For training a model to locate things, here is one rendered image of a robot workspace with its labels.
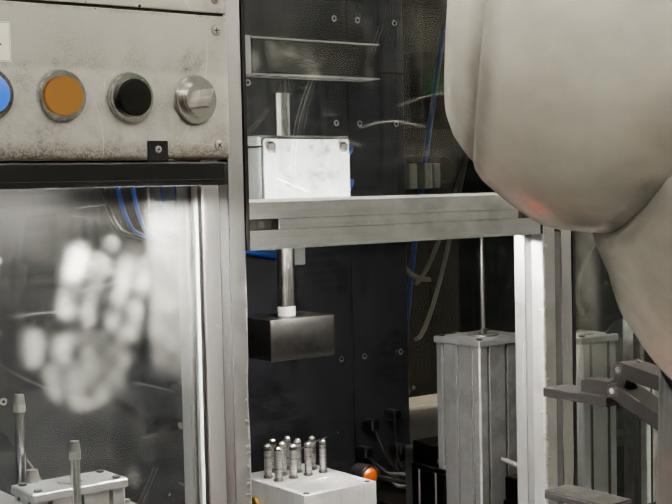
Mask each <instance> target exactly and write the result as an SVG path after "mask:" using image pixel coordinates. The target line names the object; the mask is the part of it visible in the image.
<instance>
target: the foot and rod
mask: <svg viewBox="0 0 672 504"><path fill-rule="evenodd" d="M276 272H277V313H272V314H262V315H251V316H247V327H248V358H250V359H256V360H262V361H267V362H278V361H286V360H294V359H302V358H311V357H319V356H327V355H334V354H335V338H334V315H333V314H326V313H317V312H308V311H296V306H295V264H294V248H290V249H276Z"/></svg>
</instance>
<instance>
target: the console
mask: <svg viewBox="0 0 672 504"><path fill-rule="evenodd" d="M225 14H226V0H0V76H1V77H2V78H3V79H4V80H5V81H6V82H7V84H8V86H9V89H10V100H9V103H8V105H7V106H6V108H5V109H3V110H2V111H0V161H122V160H148V150H147V141H168V160H169V159H175V160H224V159H229V157H230V147H229V109H228V71H227V34H226V17H224V15H225Z"/></svg>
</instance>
